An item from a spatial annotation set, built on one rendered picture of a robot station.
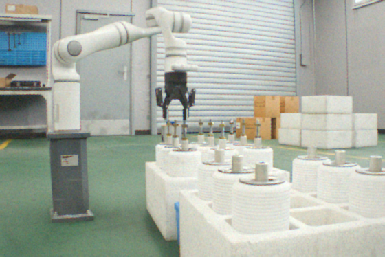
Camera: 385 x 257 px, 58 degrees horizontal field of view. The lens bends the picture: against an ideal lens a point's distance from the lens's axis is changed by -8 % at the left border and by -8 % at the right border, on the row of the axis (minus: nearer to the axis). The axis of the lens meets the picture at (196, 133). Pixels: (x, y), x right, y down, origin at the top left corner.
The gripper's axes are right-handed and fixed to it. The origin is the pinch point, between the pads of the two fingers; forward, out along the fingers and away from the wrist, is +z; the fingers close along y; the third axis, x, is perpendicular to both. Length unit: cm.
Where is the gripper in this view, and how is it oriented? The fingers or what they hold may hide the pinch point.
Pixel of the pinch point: (175, 116)
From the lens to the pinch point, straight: 123.5
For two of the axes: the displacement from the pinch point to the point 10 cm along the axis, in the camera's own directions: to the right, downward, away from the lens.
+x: 5.1, 0.4, -8.6
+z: 0.1, 10.0, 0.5
